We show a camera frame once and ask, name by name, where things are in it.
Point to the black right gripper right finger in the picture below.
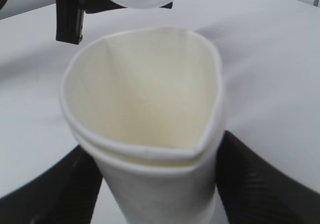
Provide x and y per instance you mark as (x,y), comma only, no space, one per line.
(254,192)

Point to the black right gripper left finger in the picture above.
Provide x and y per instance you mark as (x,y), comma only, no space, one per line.
(64,194)

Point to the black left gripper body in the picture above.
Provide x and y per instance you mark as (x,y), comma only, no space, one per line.
(70,17)

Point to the white paper cup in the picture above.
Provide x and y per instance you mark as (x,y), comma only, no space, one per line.
(149,106)

